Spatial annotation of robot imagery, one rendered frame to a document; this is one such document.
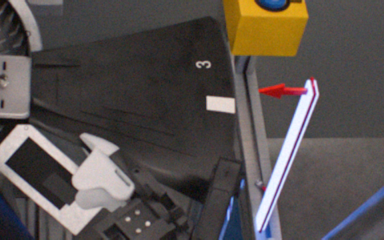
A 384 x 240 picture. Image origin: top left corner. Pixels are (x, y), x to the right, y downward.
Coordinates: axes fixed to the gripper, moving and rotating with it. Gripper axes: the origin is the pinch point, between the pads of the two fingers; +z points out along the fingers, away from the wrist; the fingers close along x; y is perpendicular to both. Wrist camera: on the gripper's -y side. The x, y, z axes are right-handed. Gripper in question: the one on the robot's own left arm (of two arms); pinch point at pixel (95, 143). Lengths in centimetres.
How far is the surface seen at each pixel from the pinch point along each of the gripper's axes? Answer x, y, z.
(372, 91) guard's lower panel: 102, -97, 17
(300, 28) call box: 17.3, -39.5, 4.7
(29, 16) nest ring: 7.3, -7.5, 24.1
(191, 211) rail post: 87, -33, 17
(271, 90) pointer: 1.6, -19.9, -6.5
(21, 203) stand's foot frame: 111, -11, 53
